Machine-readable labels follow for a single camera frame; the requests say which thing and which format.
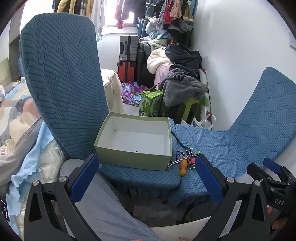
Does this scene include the red patterned charm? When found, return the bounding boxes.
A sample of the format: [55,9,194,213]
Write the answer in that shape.
[186,155,197,169]

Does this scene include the pale green pillow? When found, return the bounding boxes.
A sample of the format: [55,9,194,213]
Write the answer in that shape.
[0,58,12,87]

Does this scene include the red suitcase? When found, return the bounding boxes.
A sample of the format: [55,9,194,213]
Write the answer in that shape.
[117,61,137,82]

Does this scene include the person's right hand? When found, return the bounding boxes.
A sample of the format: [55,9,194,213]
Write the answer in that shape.
[268,206,287,234]

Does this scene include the row of hanging clothes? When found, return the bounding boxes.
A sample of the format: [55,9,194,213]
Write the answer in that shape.
[53,0,94,17]

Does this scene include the light blue hanging garment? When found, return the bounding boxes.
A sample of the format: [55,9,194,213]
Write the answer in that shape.
[96,22,105,42]

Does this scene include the dark blue jacket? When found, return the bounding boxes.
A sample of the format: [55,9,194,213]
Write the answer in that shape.
[165,44,203,71]

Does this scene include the grey fleece blanket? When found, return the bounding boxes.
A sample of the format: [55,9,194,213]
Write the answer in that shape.
[158,68,207,107]

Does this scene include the person's grey trouser leg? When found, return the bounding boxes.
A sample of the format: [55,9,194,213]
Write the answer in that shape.
[75,173,162,241]

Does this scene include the red hanging garment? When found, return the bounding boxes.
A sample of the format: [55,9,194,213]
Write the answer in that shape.
[115,0,131,29]

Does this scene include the green cardboard box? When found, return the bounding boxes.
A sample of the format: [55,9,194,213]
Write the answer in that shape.
[94,112,173,171]

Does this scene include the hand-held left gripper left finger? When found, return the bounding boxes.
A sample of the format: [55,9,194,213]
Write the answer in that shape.
[23,154,100,241]

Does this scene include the grey hard suitcase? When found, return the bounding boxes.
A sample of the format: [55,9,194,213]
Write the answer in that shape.
[120,35,139,62]

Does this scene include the white tote bag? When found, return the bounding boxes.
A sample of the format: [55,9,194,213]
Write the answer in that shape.
[181,113,216,130]

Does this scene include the blue covered chair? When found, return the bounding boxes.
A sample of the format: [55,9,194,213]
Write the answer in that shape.
[18,13,183,207]
[169,67,296,207]

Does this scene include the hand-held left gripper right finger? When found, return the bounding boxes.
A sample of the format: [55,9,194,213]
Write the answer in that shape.
[195,154,271,241]

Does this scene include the black suitcase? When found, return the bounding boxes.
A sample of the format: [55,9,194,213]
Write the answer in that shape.
[136,47,151,86]

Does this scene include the green plastic stool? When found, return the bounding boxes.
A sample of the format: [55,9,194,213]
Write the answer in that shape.
[179,96,202,124]

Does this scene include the white padded quilt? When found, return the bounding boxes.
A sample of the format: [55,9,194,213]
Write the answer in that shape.
[147,47,176,76]

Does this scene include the floral printed board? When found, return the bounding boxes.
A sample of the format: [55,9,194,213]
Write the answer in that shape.
[198,68,213,114]

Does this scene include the cream lace covered cabinet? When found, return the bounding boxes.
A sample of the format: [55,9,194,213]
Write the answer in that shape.
[100,69,125,114]

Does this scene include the light blue zigzag-edged cloth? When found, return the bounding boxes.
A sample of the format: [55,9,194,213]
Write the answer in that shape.
[9,120,57,209]

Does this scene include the colourful purple cloth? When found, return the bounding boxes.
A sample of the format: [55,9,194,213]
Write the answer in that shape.
[122,82,148,106]

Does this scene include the orange figurine keychain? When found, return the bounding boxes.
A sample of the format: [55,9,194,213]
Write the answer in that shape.
[179,160,188,177]

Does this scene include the patchwork bed blanket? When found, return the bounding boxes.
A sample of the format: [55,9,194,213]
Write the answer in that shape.
[0,81,47,186]

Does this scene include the pile of mixed clothes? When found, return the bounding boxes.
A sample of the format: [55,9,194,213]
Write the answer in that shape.
[138,0,199,48]

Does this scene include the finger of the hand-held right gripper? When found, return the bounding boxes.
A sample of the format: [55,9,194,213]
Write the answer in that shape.
[263,158,296,183]
[246,163,280,186]

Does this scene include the metal keyring with chain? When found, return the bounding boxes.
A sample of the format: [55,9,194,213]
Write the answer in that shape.
[166,154,185,171]

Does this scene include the green printed carton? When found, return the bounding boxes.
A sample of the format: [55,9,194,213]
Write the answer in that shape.
[139,89,164,117]

